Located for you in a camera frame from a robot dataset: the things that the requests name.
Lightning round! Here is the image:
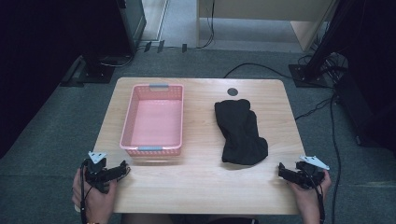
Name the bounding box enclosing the long black floor cable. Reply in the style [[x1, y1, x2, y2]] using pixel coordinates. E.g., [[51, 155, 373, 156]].
[[329, 92, 343, 224]]

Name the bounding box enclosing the person's left hand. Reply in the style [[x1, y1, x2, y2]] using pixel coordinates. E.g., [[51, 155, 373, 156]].
[[71, 169, 119, 222]]

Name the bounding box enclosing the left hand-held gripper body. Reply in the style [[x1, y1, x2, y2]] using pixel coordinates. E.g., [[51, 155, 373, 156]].
[[81, 150, 111, 194]]

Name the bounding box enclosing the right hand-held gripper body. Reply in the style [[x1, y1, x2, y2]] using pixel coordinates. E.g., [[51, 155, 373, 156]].
[[294, 155, 331, 190]]

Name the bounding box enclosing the black cloth garment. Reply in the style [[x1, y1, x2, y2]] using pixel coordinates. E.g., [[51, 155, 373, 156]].
[[214, 98, 269, 166]]

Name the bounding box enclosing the black curved floor cable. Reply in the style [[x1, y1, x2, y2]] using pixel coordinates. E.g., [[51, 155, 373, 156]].
[[222, 63, 294, 79]]

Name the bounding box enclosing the right hand-held gripper cable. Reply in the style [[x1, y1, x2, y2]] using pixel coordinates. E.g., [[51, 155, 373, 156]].
[[306, 174, 327, 224]]

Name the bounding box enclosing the white floor cable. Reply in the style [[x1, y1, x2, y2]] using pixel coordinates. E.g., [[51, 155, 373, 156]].
[[99, 53, 135, 68]]

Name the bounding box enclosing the grey cabinet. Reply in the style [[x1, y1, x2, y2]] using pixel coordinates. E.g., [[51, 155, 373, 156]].
[[116, 0, 148, 56]]

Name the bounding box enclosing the black hanging cable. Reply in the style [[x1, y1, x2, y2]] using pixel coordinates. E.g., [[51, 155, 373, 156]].
[[196, 0, 217, 49]]

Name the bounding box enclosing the short black floor cable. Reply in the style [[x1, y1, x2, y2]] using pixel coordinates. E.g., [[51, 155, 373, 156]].
[[294, 96, 335, 122]]

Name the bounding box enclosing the left hand-held gripper cable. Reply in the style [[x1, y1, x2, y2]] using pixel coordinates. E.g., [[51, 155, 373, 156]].
[[79, 159, 94, 224]]

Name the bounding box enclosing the black box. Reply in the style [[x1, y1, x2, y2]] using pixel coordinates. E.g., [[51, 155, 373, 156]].
[[333, 70, 396, 153]]

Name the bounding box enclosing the black stand with flat base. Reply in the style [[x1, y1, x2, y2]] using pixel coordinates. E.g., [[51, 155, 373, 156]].
[[60, 46, 116, 88]]

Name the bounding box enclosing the person's right hand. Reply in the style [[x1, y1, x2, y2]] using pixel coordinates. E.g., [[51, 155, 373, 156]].
[[288, 170, 332, 216]]

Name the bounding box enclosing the light wooden desk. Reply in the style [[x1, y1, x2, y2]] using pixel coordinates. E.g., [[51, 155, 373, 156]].
[[195, 0, 339, 52]]

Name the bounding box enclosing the black slanted stand with base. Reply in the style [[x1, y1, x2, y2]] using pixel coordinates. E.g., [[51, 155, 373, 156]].
[[288, 0, 354, 89]]

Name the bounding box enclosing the hand-held gripper cable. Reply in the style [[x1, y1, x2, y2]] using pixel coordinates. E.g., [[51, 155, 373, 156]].
[[79, 159, 94, 224], [306, 174, 327, 224]]

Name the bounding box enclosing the pink plastic basket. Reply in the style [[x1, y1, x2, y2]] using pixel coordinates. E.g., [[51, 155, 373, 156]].
[[119, 83, 185, 158]]

